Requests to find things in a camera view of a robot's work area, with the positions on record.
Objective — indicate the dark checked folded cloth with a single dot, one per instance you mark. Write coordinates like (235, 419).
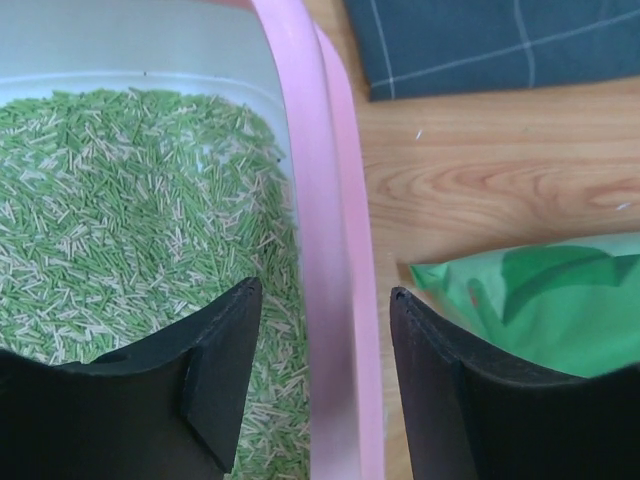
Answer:
(422, 48)

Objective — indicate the green litter bag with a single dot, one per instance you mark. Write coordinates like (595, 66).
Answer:
(571, 306)

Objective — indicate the green cat litter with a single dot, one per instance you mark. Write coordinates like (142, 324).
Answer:
(124, 211)

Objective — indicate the pink litter box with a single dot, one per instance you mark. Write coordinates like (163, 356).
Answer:
(271, 56)

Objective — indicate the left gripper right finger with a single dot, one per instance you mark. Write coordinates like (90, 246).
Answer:
(474, 411)

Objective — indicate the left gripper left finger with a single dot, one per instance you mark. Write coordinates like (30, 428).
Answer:
(169, 406)

